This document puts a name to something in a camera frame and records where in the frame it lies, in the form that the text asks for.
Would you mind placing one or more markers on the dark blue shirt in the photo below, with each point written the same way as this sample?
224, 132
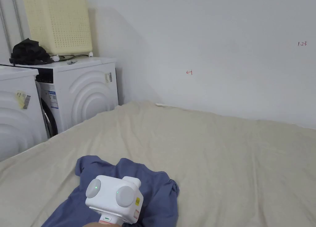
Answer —
154, 190

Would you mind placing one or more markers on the white washing machine with basket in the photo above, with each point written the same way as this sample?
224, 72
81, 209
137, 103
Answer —
86, 93

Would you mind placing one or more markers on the person's left hand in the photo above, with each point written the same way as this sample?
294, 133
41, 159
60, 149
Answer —
92, 225

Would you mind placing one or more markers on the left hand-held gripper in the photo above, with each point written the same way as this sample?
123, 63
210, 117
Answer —
111, 207

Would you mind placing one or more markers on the bed with beige sheet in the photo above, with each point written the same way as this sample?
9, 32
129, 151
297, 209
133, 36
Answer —
222, 162

